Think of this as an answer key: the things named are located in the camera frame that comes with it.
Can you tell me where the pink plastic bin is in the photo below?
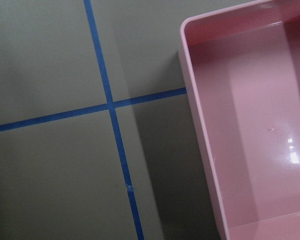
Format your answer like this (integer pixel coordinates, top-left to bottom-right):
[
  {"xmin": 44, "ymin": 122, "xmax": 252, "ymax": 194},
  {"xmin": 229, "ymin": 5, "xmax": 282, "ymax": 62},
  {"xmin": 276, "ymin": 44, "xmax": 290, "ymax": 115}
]
[{"xmin": 178, "ymin": 0, "xmax": 300, "ymax": 240}]

